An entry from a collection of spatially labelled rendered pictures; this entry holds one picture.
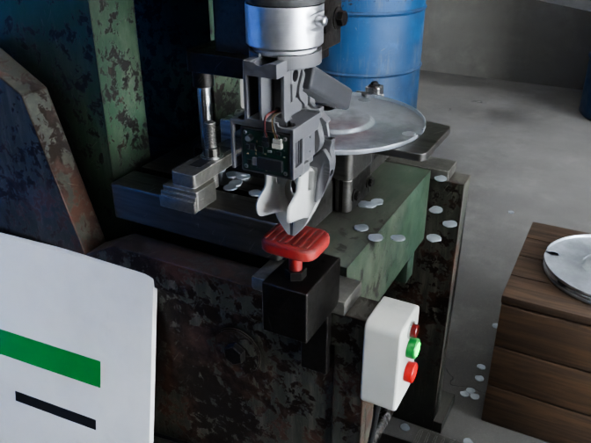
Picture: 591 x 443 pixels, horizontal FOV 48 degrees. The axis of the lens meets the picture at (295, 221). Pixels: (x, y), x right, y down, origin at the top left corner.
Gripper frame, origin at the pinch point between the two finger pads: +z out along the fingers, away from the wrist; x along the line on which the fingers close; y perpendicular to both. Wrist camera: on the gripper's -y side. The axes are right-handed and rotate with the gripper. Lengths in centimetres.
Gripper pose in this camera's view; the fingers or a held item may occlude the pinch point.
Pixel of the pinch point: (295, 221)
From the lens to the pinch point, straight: 74.6
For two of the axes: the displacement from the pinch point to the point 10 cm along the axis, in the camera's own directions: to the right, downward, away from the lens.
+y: -4.6, 4.1, -7.9
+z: 0.0, 8.9, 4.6
